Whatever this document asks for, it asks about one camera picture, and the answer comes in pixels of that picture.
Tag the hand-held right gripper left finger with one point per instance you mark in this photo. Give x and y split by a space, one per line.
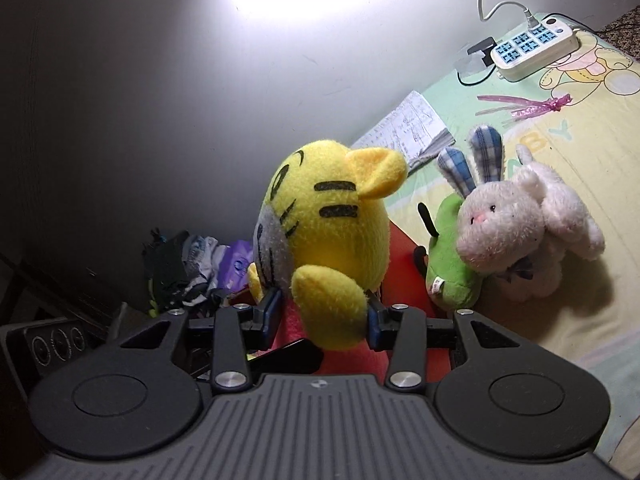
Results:
272 312

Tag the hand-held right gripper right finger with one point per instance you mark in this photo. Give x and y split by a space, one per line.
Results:
373 322

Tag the red cardboard box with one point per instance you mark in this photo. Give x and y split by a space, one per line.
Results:
402 255

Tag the green plush toy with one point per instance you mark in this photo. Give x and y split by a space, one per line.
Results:
450 260

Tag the yellow tiger plush toy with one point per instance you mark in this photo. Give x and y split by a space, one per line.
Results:
325 220

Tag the white bunny plush plaid ears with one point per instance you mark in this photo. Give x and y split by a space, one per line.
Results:
500 225

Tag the white bunny plush toy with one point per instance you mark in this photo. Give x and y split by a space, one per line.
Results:
565 225

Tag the purple plastic bag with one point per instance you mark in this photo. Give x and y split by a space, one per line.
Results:
237 262

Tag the white blue plastic bag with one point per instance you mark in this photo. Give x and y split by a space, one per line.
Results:
202 265

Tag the pile of dark clothes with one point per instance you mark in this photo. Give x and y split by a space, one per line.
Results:
162 270

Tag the handwritten paper notebook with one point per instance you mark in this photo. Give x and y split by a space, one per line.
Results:
405 130

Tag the black device with round dials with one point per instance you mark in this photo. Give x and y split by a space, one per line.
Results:
55 345

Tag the dark wooden furniture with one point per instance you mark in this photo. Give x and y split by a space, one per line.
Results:
50 290

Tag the pink tinsel ribbon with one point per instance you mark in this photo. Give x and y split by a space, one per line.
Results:
525 105

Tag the white power strip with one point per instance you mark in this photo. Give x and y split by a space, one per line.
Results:
530 47

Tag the dark patterned cloth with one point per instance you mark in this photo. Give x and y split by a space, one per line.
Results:
625 35

